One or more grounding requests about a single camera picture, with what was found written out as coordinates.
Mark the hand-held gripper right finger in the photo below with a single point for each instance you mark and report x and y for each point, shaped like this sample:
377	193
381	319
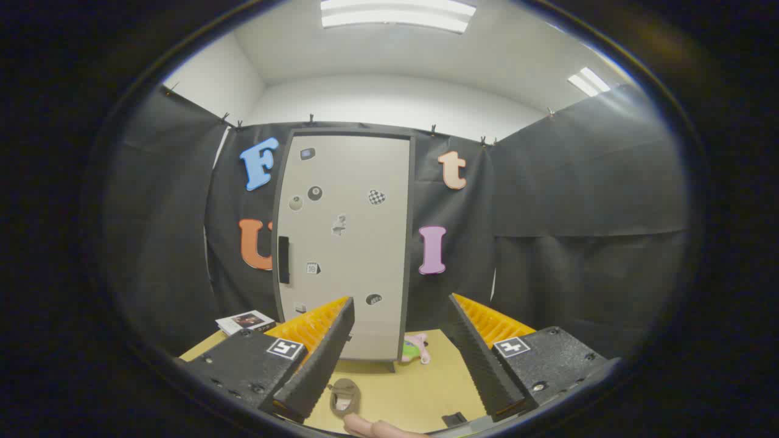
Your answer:
481	365

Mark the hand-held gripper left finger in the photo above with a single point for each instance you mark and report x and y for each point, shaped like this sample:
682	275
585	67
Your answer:
316	365

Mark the brown fuzzy shoe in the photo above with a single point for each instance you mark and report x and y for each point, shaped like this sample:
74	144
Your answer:
344	389

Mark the light grey shoe cabinet door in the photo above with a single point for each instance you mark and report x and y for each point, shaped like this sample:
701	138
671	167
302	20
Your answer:
359	243

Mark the dark grey shoe cabinet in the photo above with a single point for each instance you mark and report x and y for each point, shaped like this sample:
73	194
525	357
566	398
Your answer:
412	243

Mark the green and pink plush toy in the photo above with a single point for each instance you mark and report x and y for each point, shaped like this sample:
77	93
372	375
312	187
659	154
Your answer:
414	350

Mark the white book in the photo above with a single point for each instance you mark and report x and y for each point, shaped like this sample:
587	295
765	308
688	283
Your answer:
243	320

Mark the black backdrop cloth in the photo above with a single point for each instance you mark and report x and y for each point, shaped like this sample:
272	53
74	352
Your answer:
578	182

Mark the small ceiling light panel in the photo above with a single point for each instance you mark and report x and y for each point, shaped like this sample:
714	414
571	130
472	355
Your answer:
588	81

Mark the long ceiling light panel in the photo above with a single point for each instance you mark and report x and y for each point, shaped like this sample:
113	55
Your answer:
395	15

